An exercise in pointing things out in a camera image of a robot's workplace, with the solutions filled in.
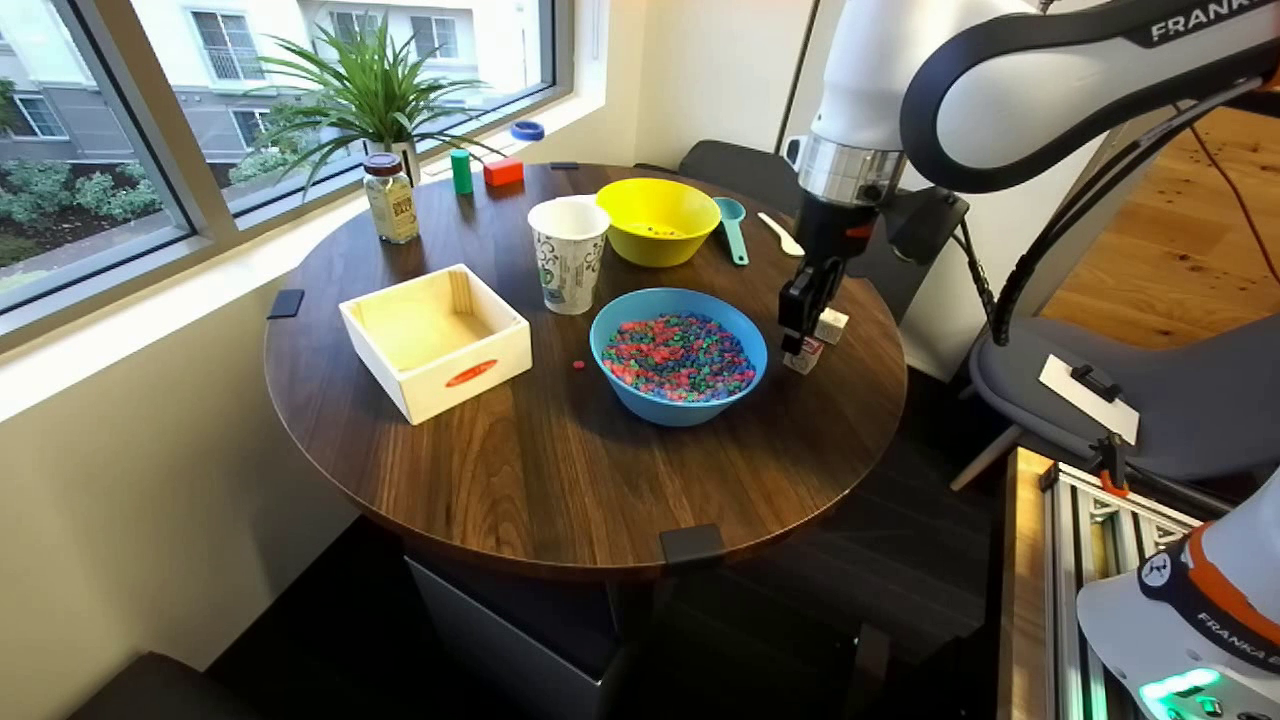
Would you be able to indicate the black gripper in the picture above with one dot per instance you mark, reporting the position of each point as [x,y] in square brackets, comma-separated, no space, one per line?
[832,235]

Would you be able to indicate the wooden block red six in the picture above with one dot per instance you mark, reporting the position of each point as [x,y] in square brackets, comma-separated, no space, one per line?
[802,361]

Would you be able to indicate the robot base orange band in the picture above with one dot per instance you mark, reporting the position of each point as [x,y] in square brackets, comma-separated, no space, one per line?
[1203,641]

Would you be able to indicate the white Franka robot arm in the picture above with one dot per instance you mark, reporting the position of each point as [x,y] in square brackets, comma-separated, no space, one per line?
[1065,80]

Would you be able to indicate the white plastic spoon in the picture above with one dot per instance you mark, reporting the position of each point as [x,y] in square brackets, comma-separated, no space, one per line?
[780,235]

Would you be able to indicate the teal measuring scoop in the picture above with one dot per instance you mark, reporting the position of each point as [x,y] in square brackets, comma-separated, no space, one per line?
[734,235]

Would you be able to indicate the black wrist connector box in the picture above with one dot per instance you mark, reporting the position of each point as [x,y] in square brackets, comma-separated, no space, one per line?
[927,227]

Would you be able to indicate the blue bowl of colourful beads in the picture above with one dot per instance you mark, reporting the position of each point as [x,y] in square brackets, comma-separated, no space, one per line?
[677,361]

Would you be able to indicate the dark grey fabric chair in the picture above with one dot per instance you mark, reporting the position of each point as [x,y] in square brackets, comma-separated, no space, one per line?
[734,173]

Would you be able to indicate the yellow plastic bowl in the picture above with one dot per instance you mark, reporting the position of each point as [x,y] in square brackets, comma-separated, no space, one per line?
[658,227]

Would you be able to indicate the patterned paper cup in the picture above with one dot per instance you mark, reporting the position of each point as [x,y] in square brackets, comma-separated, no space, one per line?
[569,261]

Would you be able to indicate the black table edge tab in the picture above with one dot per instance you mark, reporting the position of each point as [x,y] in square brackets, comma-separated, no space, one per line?
[284,304]
[562,165]
[689,545]

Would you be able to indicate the white card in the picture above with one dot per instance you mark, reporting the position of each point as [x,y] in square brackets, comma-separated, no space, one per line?
[1085,406]

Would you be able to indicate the blue lid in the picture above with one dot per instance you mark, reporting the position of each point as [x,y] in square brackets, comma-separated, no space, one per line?
[530,129]

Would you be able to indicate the green block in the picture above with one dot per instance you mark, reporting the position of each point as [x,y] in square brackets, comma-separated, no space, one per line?
[463,173]

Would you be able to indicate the white wooden box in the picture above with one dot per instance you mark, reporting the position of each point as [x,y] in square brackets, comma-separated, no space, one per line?
[433,342]

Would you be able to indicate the blue-grey chair metal legs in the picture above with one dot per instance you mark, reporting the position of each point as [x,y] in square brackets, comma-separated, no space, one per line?
[1203,403]

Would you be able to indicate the labelled glass jar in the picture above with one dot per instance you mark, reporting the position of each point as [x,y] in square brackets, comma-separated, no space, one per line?
[393,204]

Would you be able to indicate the green potted plant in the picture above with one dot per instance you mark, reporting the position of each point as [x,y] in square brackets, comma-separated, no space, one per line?
[360,85]

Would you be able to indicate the dark grey seat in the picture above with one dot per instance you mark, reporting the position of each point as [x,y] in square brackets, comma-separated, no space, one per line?
[160,694]

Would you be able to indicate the grey table pedestal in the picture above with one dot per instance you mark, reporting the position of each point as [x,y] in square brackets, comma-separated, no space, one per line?
[507,652]

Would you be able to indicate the grey window frame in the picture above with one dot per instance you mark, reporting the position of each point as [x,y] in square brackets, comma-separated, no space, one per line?
[144,122]

